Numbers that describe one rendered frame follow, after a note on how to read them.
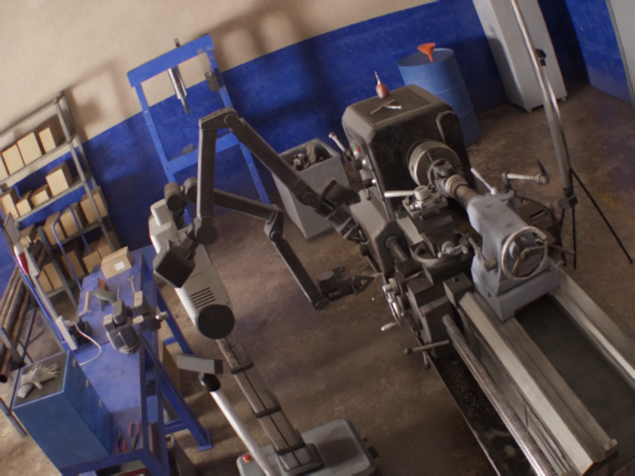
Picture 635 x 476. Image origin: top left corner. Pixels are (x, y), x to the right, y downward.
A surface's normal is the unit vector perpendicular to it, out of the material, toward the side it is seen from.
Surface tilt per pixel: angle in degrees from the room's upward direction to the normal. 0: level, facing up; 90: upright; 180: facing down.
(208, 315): 90
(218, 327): 90
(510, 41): 90
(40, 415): 90
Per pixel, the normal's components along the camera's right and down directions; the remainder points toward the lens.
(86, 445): 0.20, 0.36
